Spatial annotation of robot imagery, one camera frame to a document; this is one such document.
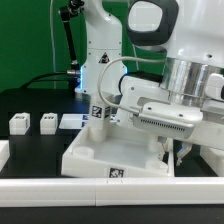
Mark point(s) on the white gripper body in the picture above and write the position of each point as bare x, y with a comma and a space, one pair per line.
137, 92

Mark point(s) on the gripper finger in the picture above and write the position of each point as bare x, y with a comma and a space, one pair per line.
181, 155
163, 141

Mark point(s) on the white square tabletop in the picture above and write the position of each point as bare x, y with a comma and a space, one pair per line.
125, 153

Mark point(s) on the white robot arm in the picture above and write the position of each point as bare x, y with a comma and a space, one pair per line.
187, 104

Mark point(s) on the white right fence piece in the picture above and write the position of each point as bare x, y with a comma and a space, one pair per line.
214, 158

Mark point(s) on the white fence piece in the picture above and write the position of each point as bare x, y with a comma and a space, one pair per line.
4, 153
214, 158

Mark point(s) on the white front fence bar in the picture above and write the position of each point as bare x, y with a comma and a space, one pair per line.
114, 191

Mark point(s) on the white left fence piece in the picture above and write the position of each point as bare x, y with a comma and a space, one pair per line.
4, 153

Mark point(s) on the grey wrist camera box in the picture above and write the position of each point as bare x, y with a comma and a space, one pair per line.
168, 120

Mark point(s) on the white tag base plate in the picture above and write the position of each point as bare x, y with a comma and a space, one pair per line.
73, 121

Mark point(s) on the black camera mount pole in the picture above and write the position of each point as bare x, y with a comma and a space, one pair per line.
67, 13

